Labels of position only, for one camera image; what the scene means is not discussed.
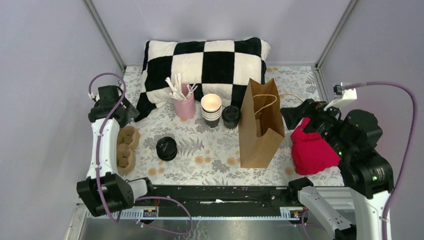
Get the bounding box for black cup lid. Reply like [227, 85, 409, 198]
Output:
[221, 105, 242, 123]

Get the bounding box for black white checkered pillow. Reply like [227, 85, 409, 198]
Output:
[134, 37, 271, 122]

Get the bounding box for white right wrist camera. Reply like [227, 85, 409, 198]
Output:
[323, 82, 358, 111]

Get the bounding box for red cloth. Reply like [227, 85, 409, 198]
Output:
[290, 117, 341, 176]

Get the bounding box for floral table mat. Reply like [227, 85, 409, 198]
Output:
[122, 66, 343, 187]

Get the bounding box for brown paper bag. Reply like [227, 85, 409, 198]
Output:
[238, 79, 285, 169]

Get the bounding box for stack of paper cups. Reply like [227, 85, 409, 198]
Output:
[200, 93, 222, 128]

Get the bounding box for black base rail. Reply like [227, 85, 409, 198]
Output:
[135, 185, 306, 220]

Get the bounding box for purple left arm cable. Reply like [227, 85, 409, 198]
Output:
[87, 72, 195, 236]

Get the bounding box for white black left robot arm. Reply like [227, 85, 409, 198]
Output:
[76, 85, 155, 217]

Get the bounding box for pink cup holder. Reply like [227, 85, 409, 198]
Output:
[171, 83, 196, 120]

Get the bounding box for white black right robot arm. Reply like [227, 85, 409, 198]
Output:
[280, 99, 394, 240]

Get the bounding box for brown cardboard cup carrier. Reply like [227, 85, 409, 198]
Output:
[116, 126, 141, 175]

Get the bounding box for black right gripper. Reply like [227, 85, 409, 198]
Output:
[279, 96, 351, 156]

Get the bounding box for white wrapped straws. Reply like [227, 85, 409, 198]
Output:
[165, 73, 198, 101]

